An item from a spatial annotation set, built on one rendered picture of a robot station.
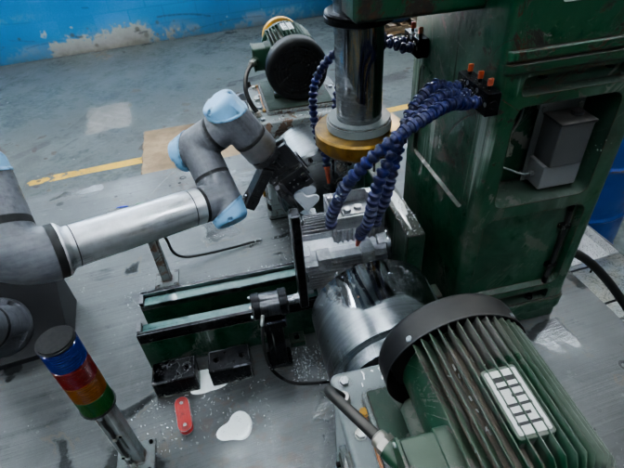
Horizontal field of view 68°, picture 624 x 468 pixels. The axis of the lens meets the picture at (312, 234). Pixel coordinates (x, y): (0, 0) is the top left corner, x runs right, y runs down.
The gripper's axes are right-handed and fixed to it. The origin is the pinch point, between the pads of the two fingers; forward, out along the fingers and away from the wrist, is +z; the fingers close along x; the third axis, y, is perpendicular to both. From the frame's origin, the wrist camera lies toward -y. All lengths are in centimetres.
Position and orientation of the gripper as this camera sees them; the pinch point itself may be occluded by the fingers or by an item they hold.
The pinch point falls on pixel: (306, 213)
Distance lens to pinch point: 113.1
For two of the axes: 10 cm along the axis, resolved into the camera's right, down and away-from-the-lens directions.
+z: 5.4, 5.7, 6.2
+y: 8.1, -5.4, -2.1
